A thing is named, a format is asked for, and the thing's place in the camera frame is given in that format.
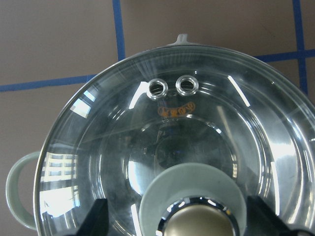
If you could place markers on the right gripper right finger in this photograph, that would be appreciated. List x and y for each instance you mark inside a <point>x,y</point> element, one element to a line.
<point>262,221</point>

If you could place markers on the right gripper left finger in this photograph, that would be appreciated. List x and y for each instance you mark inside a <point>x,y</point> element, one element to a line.
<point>95,223</point>

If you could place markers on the glass pot lid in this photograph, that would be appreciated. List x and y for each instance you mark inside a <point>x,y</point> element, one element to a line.
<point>172,147</point>

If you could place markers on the pale green cooking pot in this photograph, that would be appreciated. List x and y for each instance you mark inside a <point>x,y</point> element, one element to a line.
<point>22,189</point>

